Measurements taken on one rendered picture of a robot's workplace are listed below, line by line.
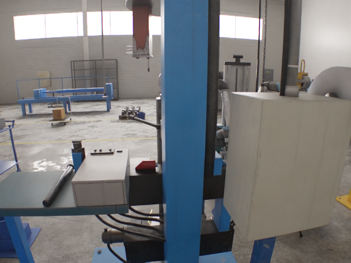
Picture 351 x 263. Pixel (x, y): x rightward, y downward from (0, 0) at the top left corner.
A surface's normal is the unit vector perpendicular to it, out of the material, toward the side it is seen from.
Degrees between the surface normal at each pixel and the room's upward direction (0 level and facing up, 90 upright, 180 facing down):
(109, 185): 90
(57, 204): 0
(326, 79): 90
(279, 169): 90
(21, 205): 0
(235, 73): 90
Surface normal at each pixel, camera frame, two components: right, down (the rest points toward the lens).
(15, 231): 0.15, 0.26
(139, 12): -0.08, 0.26
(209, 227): 0.00, -0.97
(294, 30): -0.42, 0.24
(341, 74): -0.99, 0.04
